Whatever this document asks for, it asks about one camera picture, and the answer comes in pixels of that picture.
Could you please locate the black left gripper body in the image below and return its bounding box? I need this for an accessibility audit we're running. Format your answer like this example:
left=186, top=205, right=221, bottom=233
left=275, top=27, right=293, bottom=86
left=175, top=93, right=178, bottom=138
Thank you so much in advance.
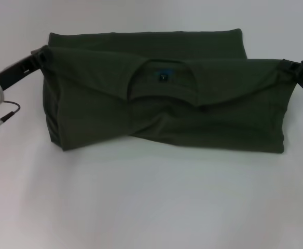
left=0, top=51, right=43, bottom=92

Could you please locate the dark green printed t-shirt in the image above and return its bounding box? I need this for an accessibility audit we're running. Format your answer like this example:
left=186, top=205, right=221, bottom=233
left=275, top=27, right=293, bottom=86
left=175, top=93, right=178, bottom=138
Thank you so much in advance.
left=43, top=28, right=298, bottom=154

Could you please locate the dark red left arm cable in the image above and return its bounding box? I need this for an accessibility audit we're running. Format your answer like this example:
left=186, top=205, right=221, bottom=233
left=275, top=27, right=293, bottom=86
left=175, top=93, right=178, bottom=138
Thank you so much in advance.
left=0, top=100, right=21, bottom=133

